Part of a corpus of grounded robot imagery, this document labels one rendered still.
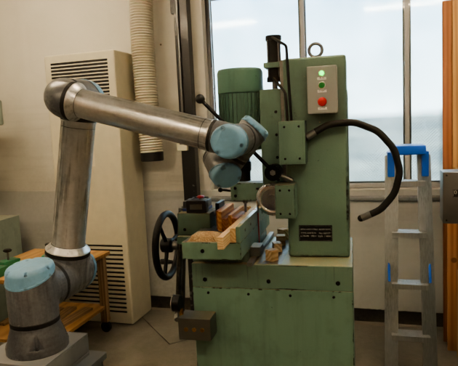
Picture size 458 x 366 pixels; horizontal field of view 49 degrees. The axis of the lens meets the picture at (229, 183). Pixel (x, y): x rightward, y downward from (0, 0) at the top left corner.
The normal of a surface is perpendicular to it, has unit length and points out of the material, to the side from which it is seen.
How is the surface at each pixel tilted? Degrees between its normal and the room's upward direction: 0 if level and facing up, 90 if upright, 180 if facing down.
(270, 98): 90
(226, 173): 122
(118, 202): 90
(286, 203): 90
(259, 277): 90
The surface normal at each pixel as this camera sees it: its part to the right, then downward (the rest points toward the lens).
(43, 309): 0.70, 0.05
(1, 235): 0.96, -0.01
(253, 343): -0.24, 0.12
